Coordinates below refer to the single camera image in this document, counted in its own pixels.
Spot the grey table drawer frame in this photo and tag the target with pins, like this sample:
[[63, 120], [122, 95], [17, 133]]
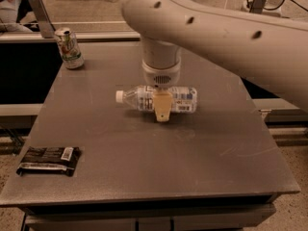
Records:
[[195, 214]]

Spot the green white soda can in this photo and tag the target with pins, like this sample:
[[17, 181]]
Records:
[[69, 48]]

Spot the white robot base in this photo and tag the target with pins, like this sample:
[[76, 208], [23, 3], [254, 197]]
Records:
[[272, 7]]

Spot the metal bracket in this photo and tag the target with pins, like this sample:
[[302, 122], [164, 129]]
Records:
[[256, 6], [45, 26]]

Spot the clear blue-labelled water bottle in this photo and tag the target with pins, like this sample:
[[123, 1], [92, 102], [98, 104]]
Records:
[[184, 99]]

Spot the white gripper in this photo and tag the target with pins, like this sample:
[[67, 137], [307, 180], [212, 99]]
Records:
[[161, 75]]

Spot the right metal bracket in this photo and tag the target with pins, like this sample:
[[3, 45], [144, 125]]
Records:
[[256, 6]]

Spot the left metal bracket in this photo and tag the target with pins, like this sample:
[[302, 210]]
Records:
[[45, 26]]

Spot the person in white clothes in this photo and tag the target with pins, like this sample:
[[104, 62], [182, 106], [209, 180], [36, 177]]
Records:
[[8, 17]]

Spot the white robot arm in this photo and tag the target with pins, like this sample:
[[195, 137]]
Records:
[[269, 52]]

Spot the black snack bar wrapper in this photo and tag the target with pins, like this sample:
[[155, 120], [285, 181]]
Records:
[[61, 160]]

